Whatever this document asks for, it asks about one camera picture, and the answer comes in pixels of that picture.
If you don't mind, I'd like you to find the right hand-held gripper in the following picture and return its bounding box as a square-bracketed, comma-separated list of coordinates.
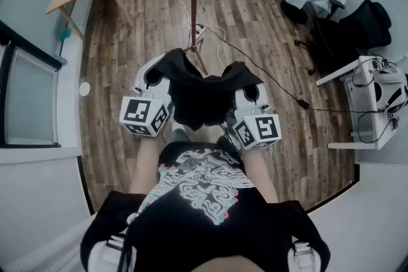
[231, 83, 283, 151]

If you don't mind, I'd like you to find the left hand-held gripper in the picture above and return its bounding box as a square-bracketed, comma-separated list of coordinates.
[119, 54, 175, 138]

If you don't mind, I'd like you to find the black garment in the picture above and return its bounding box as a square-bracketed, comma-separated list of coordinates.
[161, 47, 265, 131]

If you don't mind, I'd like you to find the wooden coat rack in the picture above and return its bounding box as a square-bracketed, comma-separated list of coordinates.
[176, 0, 213, 76]

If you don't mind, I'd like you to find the person's left forearm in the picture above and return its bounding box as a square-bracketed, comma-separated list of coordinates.
[129, 136, 164, 196]

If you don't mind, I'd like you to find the person's right forearm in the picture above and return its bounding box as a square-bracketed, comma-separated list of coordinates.
[242, 145, 280, 205]

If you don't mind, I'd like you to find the black silver waist device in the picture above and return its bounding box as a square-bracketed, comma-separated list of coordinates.
[216, 126, 244, 154]

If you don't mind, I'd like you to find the person's grey trouser leg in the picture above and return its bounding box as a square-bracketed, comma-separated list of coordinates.
[166, 129, 193, 151]

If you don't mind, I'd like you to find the white power strip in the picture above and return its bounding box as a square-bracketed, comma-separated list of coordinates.
[194, 24, 207, 44]

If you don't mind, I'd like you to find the round table black base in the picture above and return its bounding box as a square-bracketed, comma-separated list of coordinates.
[280, 0, 309, 25]

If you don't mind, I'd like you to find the teal small object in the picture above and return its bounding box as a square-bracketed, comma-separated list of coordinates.
[59, 27, 73, 43]

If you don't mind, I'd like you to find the black office chair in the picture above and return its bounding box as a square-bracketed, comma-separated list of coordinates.
[295, 0, 393, 75]

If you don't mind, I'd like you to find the black framed glass partition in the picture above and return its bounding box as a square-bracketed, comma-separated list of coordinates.
[0, 20, 63, 149]

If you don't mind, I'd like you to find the white headset device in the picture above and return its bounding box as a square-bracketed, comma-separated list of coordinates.
[369, 60, 408, 130]

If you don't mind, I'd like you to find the person's black printed t-shirt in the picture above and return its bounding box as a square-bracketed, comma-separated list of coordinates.
[79, 141, 333, 272]

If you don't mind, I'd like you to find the black floor cable with adapter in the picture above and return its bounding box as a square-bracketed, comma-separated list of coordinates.
[203, 25, 361, 114]

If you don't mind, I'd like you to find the white open frame desk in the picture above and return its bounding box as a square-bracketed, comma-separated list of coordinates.
[315, 55, 400, 151]

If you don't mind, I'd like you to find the white shoulder strap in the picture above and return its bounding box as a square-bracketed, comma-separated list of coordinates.
[286, 234, 320, 272]
[87, 228, 138, 272]

